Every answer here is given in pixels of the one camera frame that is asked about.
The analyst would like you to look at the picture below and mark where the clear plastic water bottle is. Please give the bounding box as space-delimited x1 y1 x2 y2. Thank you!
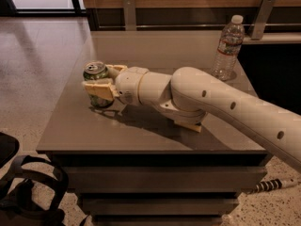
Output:
211 15 245 81

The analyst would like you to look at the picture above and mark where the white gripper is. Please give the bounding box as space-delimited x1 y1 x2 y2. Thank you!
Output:
82 64 149 106

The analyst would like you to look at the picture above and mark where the metal wall bracket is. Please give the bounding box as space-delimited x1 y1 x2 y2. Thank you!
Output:
122 0 136 31
249 0 277 40

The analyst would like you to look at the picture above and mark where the green soda can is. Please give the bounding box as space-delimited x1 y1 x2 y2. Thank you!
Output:
83 61 113 108

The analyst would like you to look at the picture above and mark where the black and white striped tube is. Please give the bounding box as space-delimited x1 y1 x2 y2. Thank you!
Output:
252 179 298 193

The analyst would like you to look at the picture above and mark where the left metal wall bracket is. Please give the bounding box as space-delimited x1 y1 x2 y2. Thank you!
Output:
122 0 136 31

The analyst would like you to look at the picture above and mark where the black bag with straps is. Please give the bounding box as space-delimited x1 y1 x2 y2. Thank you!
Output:
0 155 69 226

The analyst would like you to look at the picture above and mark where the grey drawer cabinet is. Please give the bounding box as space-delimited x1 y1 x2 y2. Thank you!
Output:
37 31 271 226

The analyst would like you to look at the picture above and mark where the green and yellow sponge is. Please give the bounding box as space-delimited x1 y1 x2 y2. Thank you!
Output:
174 121 201 133

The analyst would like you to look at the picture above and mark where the right metal wall bracket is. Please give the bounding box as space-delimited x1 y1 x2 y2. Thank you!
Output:
249 0 277 40

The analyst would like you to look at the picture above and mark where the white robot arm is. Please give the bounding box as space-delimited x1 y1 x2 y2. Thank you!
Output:
82 61 301 171

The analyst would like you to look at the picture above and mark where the black chair seat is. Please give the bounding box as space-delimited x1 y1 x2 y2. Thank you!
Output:
0 133 20 169

